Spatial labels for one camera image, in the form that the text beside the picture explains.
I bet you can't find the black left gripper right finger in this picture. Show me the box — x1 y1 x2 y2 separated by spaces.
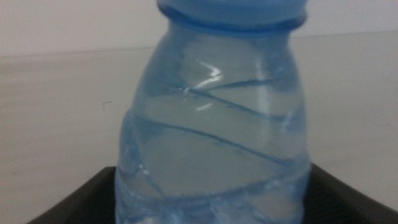
303 163 398 224

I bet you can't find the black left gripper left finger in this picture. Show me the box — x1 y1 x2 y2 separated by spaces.
26 166 118 224

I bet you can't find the clear blue-capped water bottle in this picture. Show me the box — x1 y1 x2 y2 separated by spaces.
114 0 312 224

